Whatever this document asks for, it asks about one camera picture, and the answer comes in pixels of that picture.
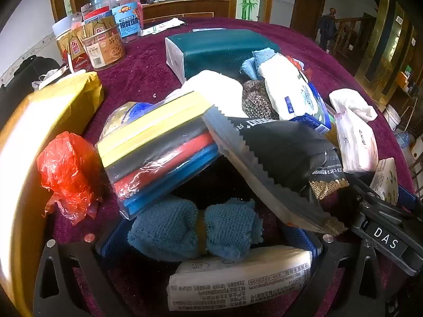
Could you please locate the white and blue wipes pack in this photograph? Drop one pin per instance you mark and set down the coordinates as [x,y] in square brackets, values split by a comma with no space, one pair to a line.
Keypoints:
[294,92]

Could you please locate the light blue cloth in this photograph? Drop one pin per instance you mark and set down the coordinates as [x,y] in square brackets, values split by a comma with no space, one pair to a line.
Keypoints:
[256,61]

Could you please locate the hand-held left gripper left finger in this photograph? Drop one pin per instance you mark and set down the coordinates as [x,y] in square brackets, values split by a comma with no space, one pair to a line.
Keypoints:
[110,241]

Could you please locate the teal tissue pack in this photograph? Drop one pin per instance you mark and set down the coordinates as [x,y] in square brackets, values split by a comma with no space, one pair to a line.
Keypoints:
[214,51]

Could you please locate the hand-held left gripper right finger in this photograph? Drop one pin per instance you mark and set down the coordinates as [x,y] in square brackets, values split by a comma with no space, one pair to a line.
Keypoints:
[304,239]

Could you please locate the white pink tissue pack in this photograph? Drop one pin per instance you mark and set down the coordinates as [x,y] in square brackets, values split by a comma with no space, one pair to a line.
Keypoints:
[357,145]

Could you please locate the yellow-taped cardboard box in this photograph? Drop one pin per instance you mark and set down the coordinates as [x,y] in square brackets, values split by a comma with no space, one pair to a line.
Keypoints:
[29,145]

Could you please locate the long white paper packet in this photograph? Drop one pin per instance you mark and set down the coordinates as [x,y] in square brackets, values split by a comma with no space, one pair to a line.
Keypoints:
[162,26]

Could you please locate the black zigzag-edged packet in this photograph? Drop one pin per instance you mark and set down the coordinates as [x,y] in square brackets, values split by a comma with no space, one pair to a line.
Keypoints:
[274,152]

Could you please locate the red plastic bag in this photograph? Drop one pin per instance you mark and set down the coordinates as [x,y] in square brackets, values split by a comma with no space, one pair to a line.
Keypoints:
[66,171]

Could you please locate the white tissue packet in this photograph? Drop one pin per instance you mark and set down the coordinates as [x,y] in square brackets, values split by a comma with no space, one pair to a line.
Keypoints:
[238,280]

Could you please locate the clear jar with brown label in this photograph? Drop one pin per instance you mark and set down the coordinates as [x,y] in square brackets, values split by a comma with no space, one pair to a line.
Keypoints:
[104,48]

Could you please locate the blue towel bundle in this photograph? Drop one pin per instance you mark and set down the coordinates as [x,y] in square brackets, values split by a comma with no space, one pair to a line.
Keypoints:
[172,228]

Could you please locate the red-lidded jar with blue label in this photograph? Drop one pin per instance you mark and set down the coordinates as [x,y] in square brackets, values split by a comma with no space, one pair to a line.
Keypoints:
[124,11]

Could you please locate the black sofa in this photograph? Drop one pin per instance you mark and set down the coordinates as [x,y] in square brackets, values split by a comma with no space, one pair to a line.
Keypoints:
[23,79]

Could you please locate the white bucket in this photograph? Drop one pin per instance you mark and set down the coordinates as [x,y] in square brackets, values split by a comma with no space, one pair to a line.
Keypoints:
[392,115]

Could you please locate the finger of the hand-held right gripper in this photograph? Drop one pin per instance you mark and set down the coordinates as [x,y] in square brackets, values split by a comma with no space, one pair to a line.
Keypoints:
[408,197]
[366,190]

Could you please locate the crumpled white tissue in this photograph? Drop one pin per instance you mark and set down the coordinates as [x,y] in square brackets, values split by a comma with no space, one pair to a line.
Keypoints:
[350,104]

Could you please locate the white-lidded brown jar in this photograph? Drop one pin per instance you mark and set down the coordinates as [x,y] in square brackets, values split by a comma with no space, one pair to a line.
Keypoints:
[67,44]

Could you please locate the grey knitted cloth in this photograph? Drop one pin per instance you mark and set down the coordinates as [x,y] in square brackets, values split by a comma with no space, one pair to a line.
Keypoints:
[256,100]

